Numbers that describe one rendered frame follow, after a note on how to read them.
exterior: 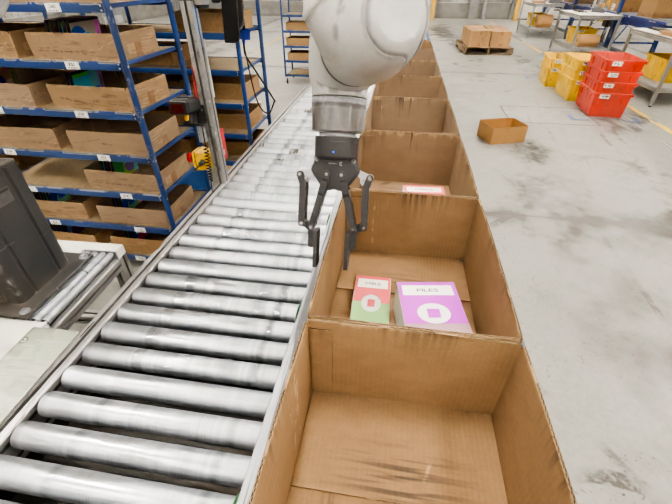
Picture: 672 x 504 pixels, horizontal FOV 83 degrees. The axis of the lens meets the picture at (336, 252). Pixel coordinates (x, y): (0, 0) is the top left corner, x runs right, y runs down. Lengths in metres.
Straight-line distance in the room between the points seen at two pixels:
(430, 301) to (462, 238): 0.24
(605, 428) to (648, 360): 0.50
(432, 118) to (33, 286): 1.40
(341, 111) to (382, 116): 0.98
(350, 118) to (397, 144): 0.60
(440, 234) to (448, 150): 0.40
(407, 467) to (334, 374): 0.16
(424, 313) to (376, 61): 0.42
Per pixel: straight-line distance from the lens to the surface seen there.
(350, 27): 0.46
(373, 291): 0.80
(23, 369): 1.08
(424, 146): 1.22
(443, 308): 0.71
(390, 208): 0.86
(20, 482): 0.92
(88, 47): 2.02
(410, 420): 0.64
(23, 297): 1.25
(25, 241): 1.23
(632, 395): 2.12
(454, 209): 0.87
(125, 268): 1.38
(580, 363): 2.12
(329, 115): 0.63
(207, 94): 1.52
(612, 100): 5.90
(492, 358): 0.57
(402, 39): 0.46
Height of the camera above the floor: 1.44
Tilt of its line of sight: 36 degrees down
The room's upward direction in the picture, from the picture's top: straight up
